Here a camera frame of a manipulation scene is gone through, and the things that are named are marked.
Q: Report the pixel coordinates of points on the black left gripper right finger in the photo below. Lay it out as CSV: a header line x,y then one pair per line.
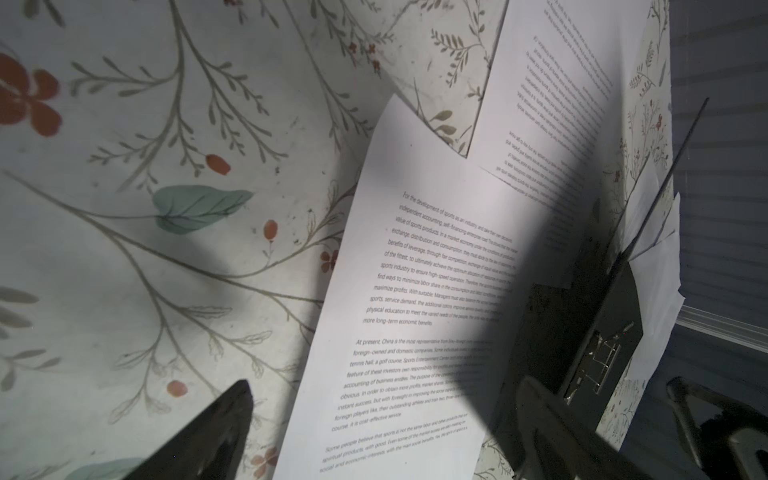
x,y
558,446

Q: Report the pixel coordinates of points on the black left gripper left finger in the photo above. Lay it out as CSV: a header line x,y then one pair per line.
x,y
211,446

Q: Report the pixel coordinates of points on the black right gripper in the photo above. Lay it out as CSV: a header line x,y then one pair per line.
x,y
730,445

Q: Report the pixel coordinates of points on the black file folder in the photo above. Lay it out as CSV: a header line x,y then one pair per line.
x,y
579,356

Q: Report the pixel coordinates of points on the printed sheet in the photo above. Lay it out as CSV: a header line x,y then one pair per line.
x,y
427,296
651,228
555,87

